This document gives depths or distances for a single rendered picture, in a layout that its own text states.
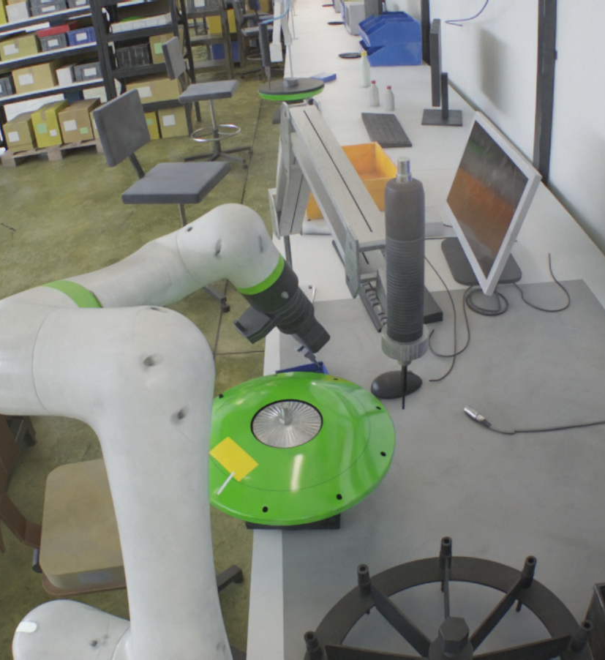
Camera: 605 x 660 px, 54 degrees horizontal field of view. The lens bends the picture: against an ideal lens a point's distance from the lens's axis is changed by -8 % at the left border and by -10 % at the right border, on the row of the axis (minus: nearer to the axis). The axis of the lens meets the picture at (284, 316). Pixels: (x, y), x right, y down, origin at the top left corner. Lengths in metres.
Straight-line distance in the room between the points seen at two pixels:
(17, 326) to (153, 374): 0.16
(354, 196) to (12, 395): 0.46
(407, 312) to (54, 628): 0.57
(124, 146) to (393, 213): 2.67
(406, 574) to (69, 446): 2.01
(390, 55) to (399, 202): 3.54
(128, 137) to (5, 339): 2.65
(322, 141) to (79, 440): 2.02
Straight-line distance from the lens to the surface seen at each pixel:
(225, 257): 0.96
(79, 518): 1.54
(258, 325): 1.07
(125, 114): 3.24
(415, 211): 0.59
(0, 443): 1.56
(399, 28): 4.09
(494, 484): 1.09
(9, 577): 2.34
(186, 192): 2.98
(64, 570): 1.45
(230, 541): 2.18
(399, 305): 0.63
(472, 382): 1.28
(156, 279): 0.92
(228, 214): 0.97
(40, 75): 6.50
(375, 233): 0.73
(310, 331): 1.13
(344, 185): 0.81
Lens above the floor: 1.72
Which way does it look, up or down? 33 degrees down
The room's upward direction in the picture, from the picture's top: 7 degrees counter-clockwise
